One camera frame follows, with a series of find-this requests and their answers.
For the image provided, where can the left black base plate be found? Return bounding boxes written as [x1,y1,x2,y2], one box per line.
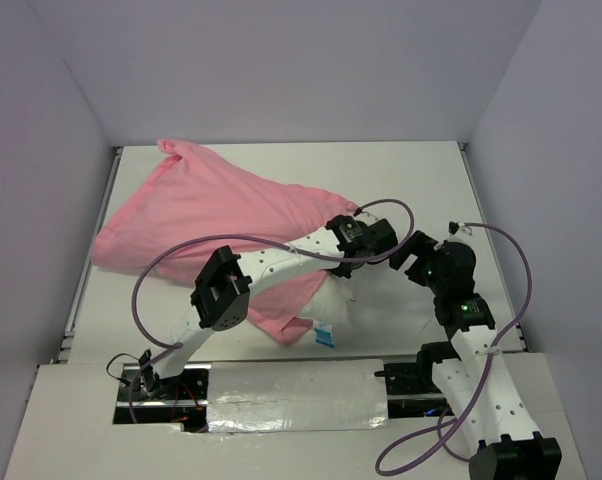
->
[106,363,211,433]

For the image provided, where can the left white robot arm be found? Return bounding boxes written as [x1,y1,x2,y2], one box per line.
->
[136,215,402,399]

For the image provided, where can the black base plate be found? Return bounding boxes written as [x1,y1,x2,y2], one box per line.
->
[374,361,448,419]
[106,363,211,433]

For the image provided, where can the silver tape patch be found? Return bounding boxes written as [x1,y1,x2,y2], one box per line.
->
[207,359,389,433]

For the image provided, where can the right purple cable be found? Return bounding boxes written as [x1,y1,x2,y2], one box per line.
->
[374,220,533,476]

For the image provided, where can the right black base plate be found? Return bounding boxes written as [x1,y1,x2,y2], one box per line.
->
[374,361,448,419]

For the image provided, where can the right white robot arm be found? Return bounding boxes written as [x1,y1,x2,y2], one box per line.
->
[390,224,562,479]

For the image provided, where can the pink pillowcase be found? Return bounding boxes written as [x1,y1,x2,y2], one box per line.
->
[85,139,356,342]

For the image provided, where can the white pillow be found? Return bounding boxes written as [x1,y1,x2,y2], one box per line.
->
[297,275,355,348]

